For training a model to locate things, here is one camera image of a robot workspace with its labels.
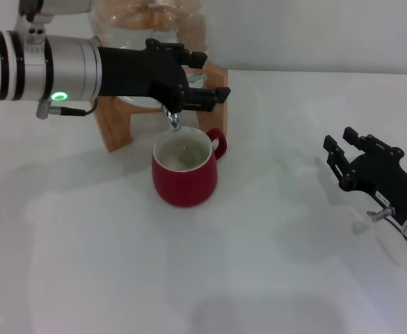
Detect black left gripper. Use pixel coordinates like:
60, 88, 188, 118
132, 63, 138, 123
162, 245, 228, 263
97, 38, 232, 114

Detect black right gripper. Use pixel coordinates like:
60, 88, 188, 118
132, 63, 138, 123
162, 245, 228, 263
323, 127, 407, 227

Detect chrome faucet with lever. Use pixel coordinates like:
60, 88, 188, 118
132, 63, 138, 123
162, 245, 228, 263
163, 72, 207, 132

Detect red ceramic cup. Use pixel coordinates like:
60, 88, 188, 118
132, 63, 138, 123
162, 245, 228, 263
151, 127, 228, 209

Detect metal pin on right gripper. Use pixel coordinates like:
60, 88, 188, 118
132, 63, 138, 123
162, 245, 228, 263
367, 205, 396, 222

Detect glass water dispenser jar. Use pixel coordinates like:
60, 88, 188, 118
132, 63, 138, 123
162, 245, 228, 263
88, 0, 211, 109

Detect wooden dispenser stand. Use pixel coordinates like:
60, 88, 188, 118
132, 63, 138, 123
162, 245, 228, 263
92, 58, 229, 153

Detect thin right wrist cable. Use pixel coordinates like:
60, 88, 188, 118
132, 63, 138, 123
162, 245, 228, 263
387, 217, 407, 251

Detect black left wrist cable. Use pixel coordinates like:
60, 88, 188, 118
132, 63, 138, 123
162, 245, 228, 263
35, 99, 98, 120

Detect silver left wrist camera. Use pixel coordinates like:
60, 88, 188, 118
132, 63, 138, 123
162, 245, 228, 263
17, 0, 96, 15

